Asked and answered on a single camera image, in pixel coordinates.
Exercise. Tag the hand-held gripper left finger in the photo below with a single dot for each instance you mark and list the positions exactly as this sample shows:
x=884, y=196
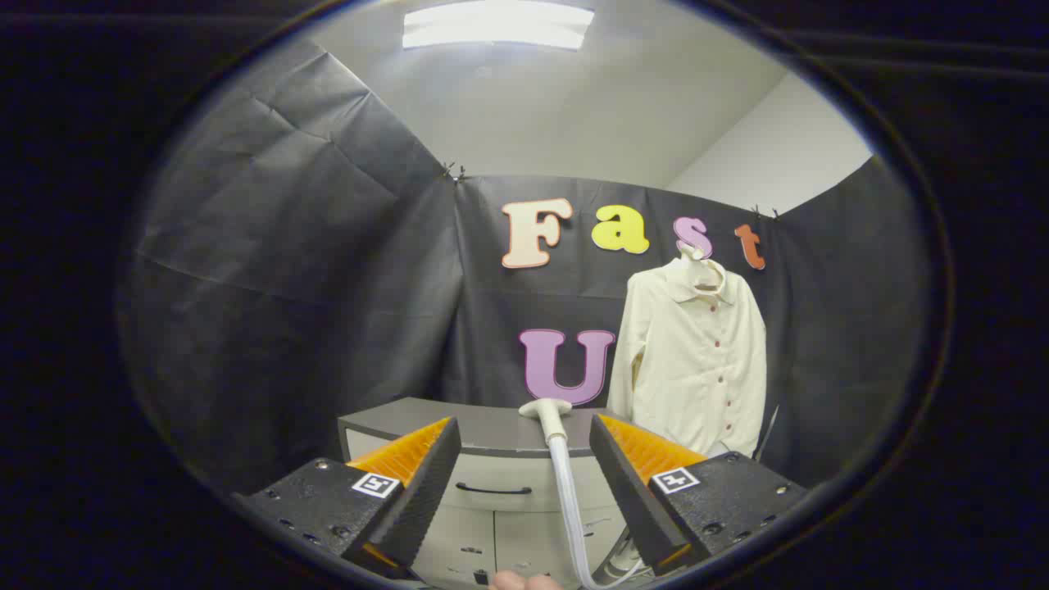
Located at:
x=426, y=492

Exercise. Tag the white cabinet with grey top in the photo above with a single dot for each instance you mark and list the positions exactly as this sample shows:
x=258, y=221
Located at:
x=492, y=426

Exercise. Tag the ceiling light panel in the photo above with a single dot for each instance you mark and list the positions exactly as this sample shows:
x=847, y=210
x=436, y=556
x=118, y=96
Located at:
x=496, y=24

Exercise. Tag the white plastic hanger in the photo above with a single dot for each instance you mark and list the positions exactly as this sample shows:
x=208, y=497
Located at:
x=688, y=252

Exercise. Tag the thin grey pole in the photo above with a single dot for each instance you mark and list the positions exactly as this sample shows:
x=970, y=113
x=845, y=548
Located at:
x=766, y=433

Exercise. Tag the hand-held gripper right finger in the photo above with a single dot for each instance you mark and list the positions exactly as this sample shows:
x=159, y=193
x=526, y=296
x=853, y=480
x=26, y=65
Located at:
x=627, y=492

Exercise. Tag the cream button-up shirt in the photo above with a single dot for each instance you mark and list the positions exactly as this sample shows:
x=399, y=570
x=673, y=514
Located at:
x=688, y=369

